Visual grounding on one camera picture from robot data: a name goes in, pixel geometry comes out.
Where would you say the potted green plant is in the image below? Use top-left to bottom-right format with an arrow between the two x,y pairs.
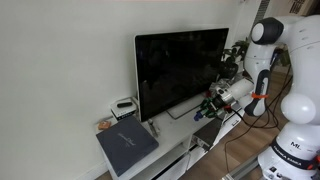
219,38 -> 249,79

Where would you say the silver stick remote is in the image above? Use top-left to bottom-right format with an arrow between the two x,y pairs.
148,119 -> 158,138

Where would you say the dark blue flat box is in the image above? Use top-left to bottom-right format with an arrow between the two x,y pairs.
96,116 -> 159,176

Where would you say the white tv stand cabinet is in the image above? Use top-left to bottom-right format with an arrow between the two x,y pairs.
105,103 -> 244,180

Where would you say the black flat screen television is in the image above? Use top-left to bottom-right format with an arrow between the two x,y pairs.
134,28 -> 229,121

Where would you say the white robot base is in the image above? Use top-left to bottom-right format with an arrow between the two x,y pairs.
258,140 -> 320,180

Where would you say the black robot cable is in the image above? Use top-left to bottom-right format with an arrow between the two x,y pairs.
221,49 -> 294,174

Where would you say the small orange object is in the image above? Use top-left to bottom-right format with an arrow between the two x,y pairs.
98,121 -> 111,130

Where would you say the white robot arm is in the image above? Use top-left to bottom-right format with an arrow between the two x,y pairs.
207,15 -> 320,180

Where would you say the black remote on box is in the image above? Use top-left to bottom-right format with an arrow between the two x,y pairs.
117,102 -> 133,108

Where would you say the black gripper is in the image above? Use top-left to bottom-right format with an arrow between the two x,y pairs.
200,98 -> 219,118

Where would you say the white set-top box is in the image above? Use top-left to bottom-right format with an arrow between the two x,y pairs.
110,99 -> 137,120

